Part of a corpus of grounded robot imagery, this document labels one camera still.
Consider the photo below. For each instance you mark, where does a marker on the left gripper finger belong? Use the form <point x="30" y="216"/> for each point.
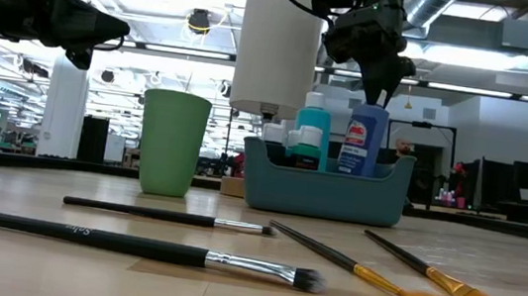
<point x="83" y="25"/>

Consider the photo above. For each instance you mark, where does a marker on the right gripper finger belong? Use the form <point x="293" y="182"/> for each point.
<point x="395" y="85"/>
<point x="373" y="83"/>

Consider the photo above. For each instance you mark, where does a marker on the large blue paint bottle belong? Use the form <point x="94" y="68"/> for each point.
<point x="361" y="144"/>

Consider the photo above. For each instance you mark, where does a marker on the large teal paint bottle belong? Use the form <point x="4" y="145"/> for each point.
<point x="320" y="117"/>

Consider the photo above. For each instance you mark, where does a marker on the small black paint bottle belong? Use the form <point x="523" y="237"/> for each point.
<point x="275" y="133"/>

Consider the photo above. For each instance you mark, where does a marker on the gold-ferrule round paintbrush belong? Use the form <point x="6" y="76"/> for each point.
<point x="326" y="256"/>

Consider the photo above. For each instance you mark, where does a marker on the thin black silver-ferrule brush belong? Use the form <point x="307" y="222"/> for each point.
<point x="137" y="211"/>

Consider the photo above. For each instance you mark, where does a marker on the black brush with white print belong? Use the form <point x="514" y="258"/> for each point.
<point x="84" y="237"/>

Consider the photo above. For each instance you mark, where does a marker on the person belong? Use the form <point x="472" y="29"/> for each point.
<point x="402" y="148"/>

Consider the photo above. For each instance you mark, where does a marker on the white building column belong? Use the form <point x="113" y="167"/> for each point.
<point x="64" y="110"/>

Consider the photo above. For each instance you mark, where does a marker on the white shade wooden base lamp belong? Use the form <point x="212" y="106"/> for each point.
<point x="278" y="45"/>

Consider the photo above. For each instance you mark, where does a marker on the black cabinet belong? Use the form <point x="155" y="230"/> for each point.
<point x="93" y="141"/>

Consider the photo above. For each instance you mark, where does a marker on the teal plastic bin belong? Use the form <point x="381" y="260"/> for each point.
<point x="323" y="194"/>

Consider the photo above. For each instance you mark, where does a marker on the green plastic cup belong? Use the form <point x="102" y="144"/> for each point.
<point x="171" y="147"/>

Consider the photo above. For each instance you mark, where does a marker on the black portal frame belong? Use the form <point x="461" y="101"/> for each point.
<point x="421" y="124"/>

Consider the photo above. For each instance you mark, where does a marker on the silver ventilation duct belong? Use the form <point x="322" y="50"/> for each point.
<point x="430" y="5"/>

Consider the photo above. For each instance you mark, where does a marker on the black metal table frame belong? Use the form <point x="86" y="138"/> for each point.
<point x="67" y="165"/>

